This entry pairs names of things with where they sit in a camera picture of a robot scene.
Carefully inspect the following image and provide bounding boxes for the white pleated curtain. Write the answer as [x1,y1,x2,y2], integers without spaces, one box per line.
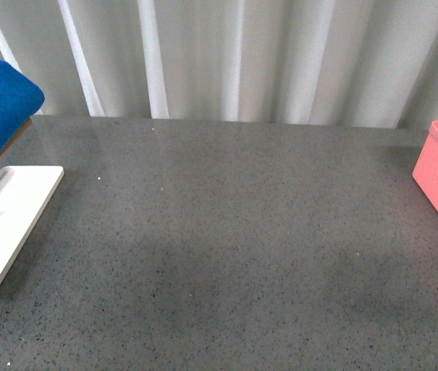
[0,1,438,128]

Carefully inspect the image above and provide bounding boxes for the white towel rack stand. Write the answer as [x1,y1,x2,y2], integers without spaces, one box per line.
[0,165,64,285]

